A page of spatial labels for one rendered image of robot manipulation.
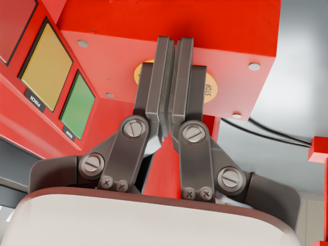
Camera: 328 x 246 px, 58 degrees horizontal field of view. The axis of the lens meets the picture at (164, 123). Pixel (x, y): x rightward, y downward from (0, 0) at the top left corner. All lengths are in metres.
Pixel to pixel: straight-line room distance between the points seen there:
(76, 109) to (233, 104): 0.14
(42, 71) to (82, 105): 0.07
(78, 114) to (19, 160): 0.18
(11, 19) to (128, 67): 0.10
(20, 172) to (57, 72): 0.24
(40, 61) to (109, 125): 0.44
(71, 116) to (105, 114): 0.36
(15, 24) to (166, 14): 0.10
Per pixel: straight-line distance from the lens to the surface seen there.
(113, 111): 0.65
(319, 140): 2.30
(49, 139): 0.48
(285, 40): 1.42
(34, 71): 0.21
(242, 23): 0.22
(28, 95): 0.21
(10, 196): 0.55
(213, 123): 1.53
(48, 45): 0.22
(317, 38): 1.42
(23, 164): 0.45
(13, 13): 0.19
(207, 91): 0.25
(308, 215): 3.91
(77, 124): 0.28
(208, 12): 0.23
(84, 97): 0.28
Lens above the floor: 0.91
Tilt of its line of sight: 22 degrees down
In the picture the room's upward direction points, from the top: 167 degrees counter-clockwise
